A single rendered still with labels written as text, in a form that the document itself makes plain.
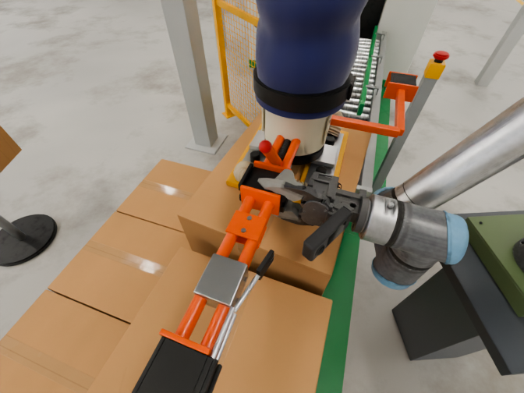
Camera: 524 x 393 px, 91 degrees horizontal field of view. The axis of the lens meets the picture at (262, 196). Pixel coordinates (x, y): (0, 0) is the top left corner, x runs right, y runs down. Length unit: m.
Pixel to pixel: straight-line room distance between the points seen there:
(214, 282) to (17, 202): 2.40
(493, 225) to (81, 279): 1.53
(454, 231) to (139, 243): 1.12
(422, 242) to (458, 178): 0.16
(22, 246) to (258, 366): 1.98
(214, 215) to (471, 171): 0.54
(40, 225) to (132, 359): 1.83
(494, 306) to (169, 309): 0.91
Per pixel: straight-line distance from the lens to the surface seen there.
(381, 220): 0.50
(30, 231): 2.39
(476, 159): 0.61
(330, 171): 0.75
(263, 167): 0.56
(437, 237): 0.53
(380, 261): 0.63
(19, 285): 2.22
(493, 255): 1.11
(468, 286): 1.07
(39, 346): 1.27
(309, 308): 0.64
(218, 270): 0.43
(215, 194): 0.71
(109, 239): 1.35
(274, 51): 0.56
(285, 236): 0.62
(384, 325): 1.73
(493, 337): 1.03
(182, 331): 0.42
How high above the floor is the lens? 1.54
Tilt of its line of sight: 50 degrees down
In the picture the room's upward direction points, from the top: straight up
